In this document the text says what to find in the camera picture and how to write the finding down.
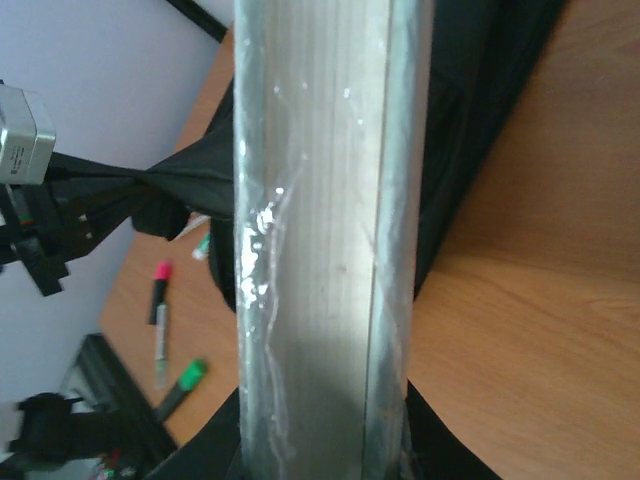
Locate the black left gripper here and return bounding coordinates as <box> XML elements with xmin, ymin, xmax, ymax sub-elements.
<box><xmin>1</xmin><ymin>176</ymin><xmax>150</xmax><ymax>295</ymax></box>

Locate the grey Gatsby book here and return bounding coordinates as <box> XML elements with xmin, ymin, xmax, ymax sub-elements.
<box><xmin>234</xmin><ymin>0</ymin><xmax>434</xmax><ymax>479</ymax></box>

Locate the black student backpack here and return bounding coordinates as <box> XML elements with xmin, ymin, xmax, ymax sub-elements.
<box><xmin>51</xmin><ymin>1</ymin><xmax>563</xmax><ymax>479</ymax></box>

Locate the pink highlighter marker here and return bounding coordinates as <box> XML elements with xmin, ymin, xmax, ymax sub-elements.
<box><xmin>148</xmin><ymin>261</ymin><xmax>173</xmax><ymax>325</ymax></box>

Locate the white glue stick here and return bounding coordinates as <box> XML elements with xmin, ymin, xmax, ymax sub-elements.
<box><xmin>192</xmin><ymin>233</ymin><xmax>210</xmax><ymax>261</ymax></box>

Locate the silver pen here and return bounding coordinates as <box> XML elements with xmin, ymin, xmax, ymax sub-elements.
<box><xmin>154</xmin><ymin>303</ymin><xmax>168</xmax><ymax>390</ymax></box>

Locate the green highlighter marker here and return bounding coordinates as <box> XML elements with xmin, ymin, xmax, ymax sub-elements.
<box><xmin>154</xmin><ymin>358</ymin><xmax>208</xmax><ymax>422</ymax></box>

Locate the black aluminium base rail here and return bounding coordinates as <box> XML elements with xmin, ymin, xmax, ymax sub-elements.
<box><xmin>60</xmin><ymin>334</ymin><xmax>178</xmax><ymax>468</ymax></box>

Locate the left black frame post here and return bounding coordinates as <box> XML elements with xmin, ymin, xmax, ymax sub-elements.
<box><xmin>166</xmin><ymin>0</ymin><xmax>228</xmax><ymax>43</ymax></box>

